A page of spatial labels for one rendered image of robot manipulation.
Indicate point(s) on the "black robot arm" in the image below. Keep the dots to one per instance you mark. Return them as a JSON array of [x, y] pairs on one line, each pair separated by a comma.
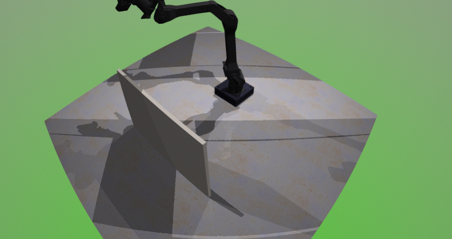
[[165, 13]]

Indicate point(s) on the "grey flat panel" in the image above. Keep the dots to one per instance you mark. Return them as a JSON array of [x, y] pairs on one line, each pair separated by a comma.
[[180, 146]]

